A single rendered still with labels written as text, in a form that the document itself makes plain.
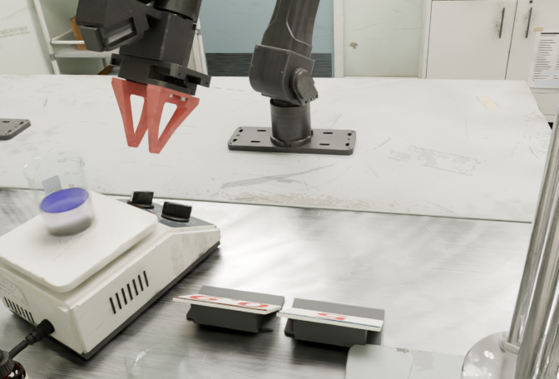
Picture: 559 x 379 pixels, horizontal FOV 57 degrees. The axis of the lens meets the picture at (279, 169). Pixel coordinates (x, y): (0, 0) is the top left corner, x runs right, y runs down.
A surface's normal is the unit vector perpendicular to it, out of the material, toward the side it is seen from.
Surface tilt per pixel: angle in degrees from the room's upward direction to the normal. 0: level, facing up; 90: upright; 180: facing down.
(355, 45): 90
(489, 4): 90
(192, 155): 0
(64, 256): 0
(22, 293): 90
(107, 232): 0
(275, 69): 61
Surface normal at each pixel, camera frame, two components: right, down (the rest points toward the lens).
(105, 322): 0.83, 0.22
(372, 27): -0.21, 0.50
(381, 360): -0.07, -0.87
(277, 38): -0.60, -0.05
